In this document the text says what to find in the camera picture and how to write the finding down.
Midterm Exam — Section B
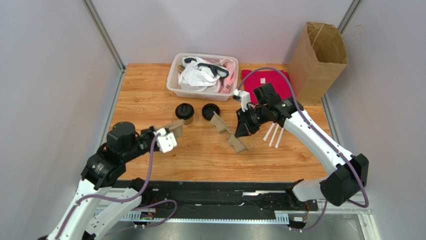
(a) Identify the aluminium frame rail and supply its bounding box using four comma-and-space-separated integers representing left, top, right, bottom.
59, 186, 382, 240

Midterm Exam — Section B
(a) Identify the brown paper bag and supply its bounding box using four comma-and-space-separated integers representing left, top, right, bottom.
288, 21, 348, 106

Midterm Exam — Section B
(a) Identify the black coffee cup lid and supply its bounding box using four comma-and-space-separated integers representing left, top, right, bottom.
175, 103, 195, 120

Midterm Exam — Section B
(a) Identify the white wrapped straw left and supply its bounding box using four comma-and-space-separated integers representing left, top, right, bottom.
263, 122, 275, 141

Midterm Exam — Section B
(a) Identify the white cloth in basket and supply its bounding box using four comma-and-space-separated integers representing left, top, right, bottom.
178, 56, 220, 93

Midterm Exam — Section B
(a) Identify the purple cable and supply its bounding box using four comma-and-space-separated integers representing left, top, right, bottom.
236, 66, 370, 233
53, 133, 178, 240

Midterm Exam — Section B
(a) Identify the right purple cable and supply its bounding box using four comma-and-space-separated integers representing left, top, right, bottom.
236, 66, 370, 233

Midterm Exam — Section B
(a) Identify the brown cardboard cup carrier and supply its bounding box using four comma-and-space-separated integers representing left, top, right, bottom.
210, 111, 249, 154

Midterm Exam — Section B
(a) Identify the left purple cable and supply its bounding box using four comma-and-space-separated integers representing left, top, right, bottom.
53, 133, 178, 240

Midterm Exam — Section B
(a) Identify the white wrapped straw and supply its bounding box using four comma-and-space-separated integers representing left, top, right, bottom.
274, 128, 285, 149
268, 123, 280, 147
263, 122, 275, 141

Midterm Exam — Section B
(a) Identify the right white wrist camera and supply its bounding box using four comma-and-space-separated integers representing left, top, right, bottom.
232, 89, 251, 112

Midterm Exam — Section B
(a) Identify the paper coffee cup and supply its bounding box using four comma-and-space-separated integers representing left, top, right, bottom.
183, 118, 194, 126

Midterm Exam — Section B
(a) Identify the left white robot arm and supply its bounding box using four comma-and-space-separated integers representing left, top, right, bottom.
42, 121, 176, 240

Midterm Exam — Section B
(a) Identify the black lid on table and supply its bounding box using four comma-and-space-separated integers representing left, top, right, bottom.
201, 103, 221, 121

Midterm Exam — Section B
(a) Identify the white wrapped straw right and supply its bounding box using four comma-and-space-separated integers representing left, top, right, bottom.
274, 128, 285, 149

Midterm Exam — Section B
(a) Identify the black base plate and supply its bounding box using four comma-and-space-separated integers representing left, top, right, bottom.
125, 180, 324, 224

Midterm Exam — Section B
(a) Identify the white plastic basket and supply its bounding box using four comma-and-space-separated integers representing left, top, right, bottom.
166, 53, 239, 101

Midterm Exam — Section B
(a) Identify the red folded cloth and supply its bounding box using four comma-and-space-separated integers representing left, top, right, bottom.
243, 70, 291, 104

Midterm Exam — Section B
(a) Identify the white wrapped straw middle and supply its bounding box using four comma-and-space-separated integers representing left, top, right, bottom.
268, 123, 280, 147

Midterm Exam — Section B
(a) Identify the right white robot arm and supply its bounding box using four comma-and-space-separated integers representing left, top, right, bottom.
233, 83, 369, 206

